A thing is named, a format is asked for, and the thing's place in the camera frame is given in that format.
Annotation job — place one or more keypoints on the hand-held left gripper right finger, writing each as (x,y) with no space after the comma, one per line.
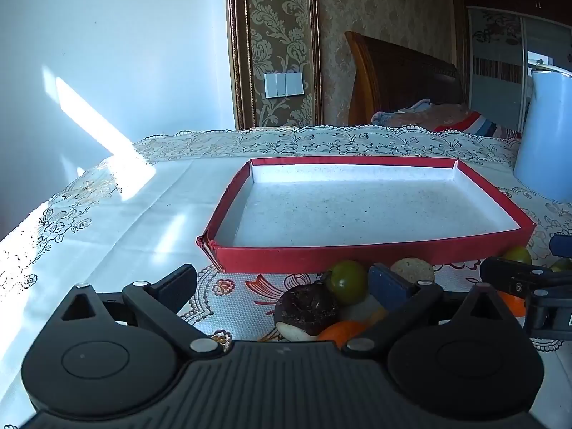
(388,288)

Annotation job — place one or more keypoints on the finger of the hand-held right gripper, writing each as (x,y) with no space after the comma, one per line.
(505,275)
(562,245)

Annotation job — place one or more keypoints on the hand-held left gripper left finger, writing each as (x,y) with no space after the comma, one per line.
(176,288)

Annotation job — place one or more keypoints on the green tomato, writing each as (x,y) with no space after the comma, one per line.
(517,254)
(344,279)

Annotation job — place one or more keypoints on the eggplant piece with pale cut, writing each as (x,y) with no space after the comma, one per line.
(413,270)

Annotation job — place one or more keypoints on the orange tangerine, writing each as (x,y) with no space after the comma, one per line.
(514,304)
(342,333)

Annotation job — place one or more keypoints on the red shallow cardboard tray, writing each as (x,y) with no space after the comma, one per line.
(357,205)

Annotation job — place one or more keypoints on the dark brown doughnut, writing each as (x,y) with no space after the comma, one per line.
(306,308)

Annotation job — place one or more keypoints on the white electric kettle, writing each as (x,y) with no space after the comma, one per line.
(549,143)

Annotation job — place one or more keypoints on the red white blue striped pillow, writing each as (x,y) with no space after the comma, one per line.
(478,125)

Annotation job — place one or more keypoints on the pink blanket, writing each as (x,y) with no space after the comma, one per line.
(420,119)

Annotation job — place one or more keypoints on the light blue cloth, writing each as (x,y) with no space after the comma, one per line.
(413,106)

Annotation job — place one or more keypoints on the dark wardrobe with glass doors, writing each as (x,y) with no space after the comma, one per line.
(496,53)

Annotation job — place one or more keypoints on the brown wooden headboard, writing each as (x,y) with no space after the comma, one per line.
(402,76)

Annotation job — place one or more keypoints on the white wall light switch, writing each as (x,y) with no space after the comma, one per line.
(283,85)

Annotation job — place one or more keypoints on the gold framed floral wall panel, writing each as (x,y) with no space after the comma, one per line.
(277,31)

